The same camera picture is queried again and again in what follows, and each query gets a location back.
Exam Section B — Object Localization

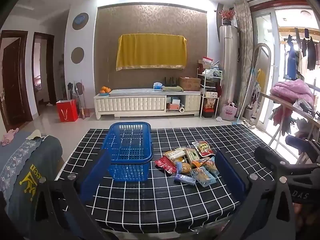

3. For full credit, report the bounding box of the silver standing air conditioner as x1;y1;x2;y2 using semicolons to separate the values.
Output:
219;25;240;111

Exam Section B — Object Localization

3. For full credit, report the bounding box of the dark wooden door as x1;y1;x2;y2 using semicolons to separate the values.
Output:
0;30;33;131

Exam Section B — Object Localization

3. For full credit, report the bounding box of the round brown wall decoration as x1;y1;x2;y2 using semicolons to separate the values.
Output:
70;47;84;64

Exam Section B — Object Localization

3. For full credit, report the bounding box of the large red white snack packet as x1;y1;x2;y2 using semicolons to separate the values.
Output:
191;141;215;155

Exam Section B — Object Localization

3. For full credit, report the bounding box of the standing mirror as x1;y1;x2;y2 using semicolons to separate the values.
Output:
250;43;272;126

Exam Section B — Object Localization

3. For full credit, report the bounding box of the clear teal snack packet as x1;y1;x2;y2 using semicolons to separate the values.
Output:
190;167;216;187

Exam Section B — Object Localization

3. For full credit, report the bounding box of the red paper bag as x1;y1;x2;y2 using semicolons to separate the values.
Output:
56;99;79;122

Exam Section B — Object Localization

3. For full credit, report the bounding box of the person's right hand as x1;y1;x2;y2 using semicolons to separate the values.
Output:
292;203;320;238

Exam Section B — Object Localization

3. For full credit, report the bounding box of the black checked tablecloth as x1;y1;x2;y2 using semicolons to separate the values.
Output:
54;124;285;235

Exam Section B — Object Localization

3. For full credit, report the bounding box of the clear biscuit snack packet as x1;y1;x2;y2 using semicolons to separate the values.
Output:
204;160;220;177

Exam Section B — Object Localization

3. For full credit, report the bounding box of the blue plastic basket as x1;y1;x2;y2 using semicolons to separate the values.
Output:
102;122;154;182

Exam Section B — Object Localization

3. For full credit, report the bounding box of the wooden drying rack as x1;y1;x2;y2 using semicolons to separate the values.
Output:
260;92;320;144

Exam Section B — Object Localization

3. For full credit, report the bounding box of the pink cloth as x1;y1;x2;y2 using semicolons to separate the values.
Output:
1;128;19;146

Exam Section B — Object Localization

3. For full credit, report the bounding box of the round blue wall decoration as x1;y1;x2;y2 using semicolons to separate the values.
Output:
72;12;89;30

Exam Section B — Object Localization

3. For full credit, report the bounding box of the patterned beige curtain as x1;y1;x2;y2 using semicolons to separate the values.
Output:
234;0;255;117

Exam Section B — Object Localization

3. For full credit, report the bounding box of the blue white gum packet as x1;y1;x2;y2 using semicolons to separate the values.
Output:
174;173;196;186

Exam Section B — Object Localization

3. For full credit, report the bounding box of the blue hanging garment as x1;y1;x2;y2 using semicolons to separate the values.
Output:
286;35;298;79

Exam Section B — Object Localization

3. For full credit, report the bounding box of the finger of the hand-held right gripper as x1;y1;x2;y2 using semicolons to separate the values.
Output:
285;135;320;156
254;146;294;176

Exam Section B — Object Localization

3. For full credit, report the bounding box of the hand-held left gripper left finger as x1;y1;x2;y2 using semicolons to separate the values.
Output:
32;149;112;240

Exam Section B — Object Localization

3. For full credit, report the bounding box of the grey floral cloth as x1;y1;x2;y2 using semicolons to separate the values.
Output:
0;130;42;200

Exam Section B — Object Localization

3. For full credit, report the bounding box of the dark wooden door frame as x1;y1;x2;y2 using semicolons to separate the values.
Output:
32;32;57;116

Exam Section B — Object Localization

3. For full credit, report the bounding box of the blue mop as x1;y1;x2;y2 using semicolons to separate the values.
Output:
231;66;257;126

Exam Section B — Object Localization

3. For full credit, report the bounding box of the broom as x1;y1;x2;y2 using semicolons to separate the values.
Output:
74;79;90;119

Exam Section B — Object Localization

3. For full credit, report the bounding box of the red flower vase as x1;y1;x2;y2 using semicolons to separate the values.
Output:
219;9;237;26

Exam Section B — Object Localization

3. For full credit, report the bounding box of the white shelf rack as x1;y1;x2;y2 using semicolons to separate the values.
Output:
196;66;223;118

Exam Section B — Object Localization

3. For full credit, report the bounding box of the brown cardboard box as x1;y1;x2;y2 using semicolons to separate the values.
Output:
179;77;202;92

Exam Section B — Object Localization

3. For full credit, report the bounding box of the beige cloth piece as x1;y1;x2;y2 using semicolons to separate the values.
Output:
26;129;42;141

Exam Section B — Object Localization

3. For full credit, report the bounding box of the black hanging garment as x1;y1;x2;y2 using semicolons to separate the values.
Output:
306;36;317;71

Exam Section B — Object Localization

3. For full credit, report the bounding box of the white tv cabinet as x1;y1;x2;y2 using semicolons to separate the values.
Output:
94;89;202;120

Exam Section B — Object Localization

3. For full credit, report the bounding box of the orange snack packet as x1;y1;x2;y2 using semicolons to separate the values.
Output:
192;157;210;168

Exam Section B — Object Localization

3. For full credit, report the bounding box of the dark shirt with yellow print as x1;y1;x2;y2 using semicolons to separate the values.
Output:
5;135;63;220

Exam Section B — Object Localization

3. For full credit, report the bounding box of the pink blanket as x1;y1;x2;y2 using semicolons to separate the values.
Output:
270;79;313;103

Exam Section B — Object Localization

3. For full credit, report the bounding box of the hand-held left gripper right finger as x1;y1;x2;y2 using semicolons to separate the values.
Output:
214;150;298;240

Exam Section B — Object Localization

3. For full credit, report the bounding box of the pink tote bag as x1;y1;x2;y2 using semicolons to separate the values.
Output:
222;102;237;121

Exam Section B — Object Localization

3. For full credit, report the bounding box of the blue cookie snack packet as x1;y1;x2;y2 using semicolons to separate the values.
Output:
176;162;194;175

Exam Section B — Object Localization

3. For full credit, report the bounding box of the green snack packet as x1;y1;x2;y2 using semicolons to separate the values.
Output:
184;147;200;167

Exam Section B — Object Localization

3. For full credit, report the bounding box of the clear yellow snack packet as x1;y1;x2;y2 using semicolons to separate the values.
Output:
164;148;187;161

